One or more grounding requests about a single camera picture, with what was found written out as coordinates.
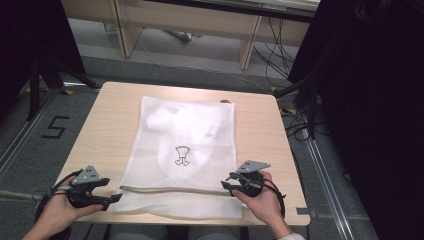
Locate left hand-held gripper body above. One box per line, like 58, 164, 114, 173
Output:
68, 164, 102, 210

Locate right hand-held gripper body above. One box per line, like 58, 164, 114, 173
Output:
236, 160, 272, 199

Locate white mesh laundry bag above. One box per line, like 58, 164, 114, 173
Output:
113, 95, 244, 221

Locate person's right hand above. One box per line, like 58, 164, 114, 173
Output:
231, 169, 287, 231

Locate person's left hand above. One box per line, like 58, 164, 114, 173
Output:
44, 176, 105, 232

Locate person's legs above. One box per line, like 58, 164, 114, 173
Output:
109, 224, 242, 240

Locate grey tape strip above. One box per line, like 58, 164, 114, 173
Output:
295, 207, 318, 218

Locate black metal stand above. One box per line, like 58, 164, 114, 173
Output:
25, 54, 101, 122
274, 75, 322, 140

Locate white clothing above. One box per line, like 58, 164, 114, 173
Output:
144, 101, 222, 178

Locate black curtain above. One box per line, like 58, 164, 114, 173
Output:
287, 0, 424, 240
0, 0, 87, 116

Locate grey power strip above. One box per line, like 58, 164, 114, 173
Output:
163, 29, 203, 43

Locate light wooden desk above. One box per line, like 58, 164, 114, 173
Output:
60, 0, 322, 71

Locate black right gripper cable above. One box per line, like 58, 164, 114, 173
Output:
262, 178, 287, 220

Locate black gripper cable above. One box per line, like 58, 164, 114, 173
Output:
34, 169, 83, 233
262, 178, 287, 220

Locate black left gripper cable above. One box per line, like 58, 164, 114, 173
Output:
34, 169, 83, 233

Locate black floor cables tangle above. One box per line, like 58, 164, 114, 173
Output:
280, 105, 332, 142

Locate metal floor rail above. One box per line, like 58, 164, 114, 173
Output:
0, 89, 58, 179
303, 135, 355, 240

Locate black hanging cables bundle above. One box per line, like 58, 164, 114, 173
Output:
252, 16, 302, 82

